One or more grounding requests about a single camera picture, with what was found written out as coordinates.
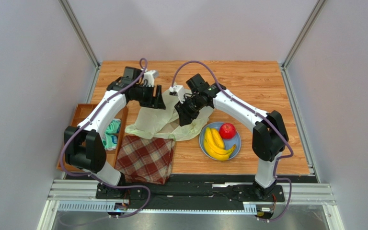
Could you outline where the yellow fake mango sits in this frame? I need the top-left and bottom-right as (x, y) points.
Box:
(210, 128), (225, 149)

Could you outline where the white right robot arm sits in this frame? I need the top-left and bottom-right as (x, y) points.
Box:
(169, 74), (288, 190)

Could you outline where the orange wooden organizer tray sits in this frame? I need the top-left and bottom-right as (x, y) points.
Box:
(57, 104), (128, 174)

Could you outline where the aluminium frame rail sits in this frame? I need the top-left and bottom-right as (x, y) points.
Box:
(38, 174), (344, 230)

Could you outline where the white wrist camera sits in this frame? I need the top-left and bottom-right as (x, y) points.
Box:
(169, 85), (186, 104)
(143, 70), (159, 87)

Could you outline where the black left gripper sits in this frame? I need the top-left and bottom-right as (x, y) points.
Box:
(133, 84), (166, 110)

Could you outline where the red plaid cloth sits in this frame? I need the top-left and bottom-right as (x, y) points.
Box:
(115, 136), (176, 184)

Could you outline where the pale green plastic bag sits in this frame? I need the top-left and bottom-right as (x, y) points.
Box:
(125, 90), (213, 141)

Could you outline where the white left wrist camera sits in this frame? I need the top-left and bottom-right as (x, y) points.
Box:
(143, 70), (159, 87)

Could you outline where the yellow fake banana bunch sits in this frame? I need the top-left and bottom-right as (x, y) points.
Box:
(204, 126), (236, 161)

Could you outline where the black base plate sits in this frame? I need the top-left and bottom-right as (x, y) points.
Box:
(95, 174), (287, 210)

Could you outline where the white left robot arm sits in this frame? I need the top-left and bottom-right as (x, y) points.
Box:
(60, 67), (166, 187)

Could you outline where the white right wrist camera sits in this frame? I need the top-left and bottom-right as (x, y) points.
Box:
(169, 85), (186, 104)

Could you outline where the red fake apple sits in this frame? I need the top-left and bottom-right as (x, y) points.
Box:
(219, 123), (237, 139)

